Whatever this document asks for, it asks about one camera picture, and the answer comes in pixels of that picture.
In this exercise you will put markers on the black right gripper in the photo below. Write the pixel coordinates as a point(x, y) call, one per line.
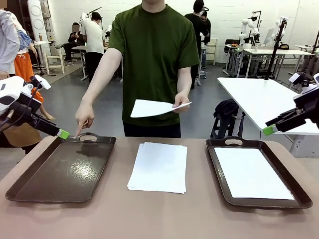
point(309, 107)

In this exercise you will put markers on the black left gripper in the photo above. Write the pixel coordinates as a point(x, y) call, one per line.
point(25, 110)

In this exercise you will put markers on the white A4 sheet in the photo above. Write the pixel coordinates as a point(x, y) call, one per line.
point(149, 108)
point(251, 174)

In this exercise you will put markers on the white A4 paper stack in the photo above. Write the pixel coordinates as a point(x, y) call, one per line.
point(157, 169)

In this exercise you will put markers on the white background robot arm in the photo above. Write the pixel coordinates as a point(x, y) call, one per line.
point(280, 27)
point(246, 27)

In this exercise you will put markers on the person's right forearm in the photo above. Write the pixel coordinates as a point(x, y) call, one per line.
point(97, 82)

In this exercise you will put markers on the person's left forearm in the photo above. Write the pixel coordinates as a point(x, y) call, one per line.
point(185, 82)

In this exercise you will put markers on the person's right hand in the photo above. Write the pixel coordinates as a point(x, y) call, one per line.
point(84, 114)

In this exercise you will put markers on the person's left hand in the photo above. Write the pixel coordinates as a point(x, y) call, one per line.
point(181, 103)

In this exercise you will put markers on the brown plastic tray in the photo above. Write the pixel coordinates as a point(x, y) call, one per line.
point(62, 174)
point(261, 203)

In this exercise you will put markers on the black tripod stand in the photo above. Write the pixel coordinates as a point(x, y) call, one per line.
point(45, 72)

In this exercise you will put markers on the black jacket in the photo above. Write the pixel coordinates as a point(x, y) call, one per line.
point(225, 107)

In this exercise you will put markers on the mannequin in orange shorts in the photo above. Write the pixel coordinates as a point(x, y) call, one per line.
point(23, 64)

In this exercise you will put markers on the white wooden stool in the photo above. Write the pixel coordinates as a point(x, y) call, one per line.
point(55, 59)

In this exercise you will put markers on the white background table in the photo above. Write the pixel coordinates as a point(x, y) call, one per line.
point(274, 51)

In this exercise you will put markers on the black pole stand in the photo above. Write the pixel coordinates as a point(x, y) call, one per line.
point(275, 49)

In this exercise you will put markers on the seated person in black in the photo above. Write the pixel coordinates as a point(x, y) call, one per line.
point(73, 39)

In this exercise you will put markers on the black office chair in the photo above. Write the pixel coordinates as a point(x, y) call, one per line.
point(231, 44)

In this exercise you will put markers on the figure with grey shirt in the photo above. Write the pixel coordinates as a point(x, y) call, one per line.
point(7, 37)

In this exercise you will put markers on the person in white shirt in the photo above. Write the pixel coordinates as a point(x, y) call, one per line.
point(93, 37)

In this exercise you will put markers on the tall white air conditioner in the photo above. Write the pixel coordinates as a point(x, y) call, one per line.
point(37, 15)

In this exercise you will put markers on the person in green T-shirt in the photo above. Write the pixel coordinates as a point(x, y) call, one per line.
point(154, 62)

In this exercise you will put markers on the standing person in black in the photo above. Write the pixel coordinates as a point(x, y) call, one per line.
point(199, 27)

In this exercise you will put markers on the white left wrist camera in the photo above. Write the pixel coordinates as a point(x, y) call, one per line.
point(43, 83)

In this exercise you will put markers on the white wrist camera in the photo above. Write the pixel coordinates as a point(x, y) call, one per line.
point(294, 77)
point(43, 83)

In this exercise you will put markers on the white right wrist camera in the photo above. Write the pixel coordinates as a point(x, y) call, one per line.
point(294, 77)

